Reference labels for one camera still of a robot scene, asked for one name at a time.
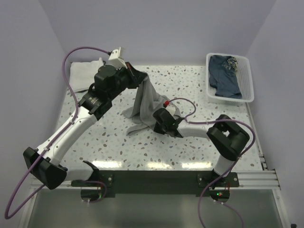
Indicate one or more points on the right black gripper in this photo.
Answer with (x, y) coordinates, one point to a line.
(156, 128)

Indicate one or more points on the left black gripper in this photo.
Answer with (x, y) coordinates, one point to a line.
(136, 76)

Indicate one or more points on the white motorcycle print tank top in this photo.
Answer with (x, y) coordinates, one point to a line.
(82, 74)

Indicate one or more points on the grey tank top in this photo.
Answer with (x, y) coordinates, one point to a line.
(147, 101)

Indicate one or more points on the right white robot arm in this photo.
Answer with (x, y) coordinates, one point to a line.
(226, 135)

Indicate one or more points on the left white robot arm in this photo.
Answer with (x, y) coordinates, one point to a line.
(44, 161)

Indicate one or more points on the blue garment in basket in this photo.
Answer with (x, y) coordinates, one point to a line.
(223, 78)

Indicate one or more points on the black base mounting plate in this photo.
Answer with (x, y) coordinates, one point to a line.
(144, 182)

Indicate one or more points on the white plastic laundry basket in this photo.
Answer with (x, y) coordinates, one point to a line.
(244, 79)

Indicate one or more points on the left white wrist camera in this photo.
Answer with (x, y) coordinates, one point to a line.
(116, 59)

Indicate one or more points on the aluminium frame rail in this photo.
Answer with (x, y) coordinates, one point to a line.
(259, 180)

